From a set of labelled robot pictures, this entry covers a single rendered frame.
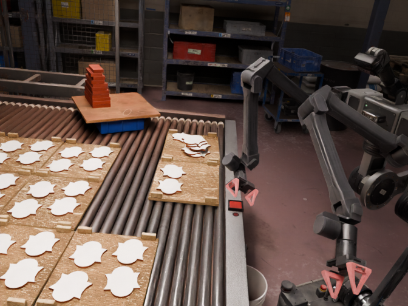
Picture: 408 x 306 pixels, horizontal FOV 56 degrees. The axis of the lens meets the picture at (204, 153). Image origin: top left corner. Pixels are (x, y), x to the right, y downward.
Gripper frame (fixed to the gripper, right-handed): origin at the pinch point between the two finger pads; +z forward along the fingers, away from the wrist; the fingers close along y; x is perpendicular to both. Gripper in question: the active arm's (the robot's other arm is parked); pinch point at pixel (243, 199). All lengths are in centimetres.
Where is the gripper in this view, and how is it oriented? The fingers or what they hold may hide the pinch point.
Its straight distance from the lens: 167.8
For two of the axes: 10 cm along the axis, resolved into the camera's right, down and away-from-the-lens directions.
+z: 0.5, 6.9, -7.2
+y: -7.7, -4.4, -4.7
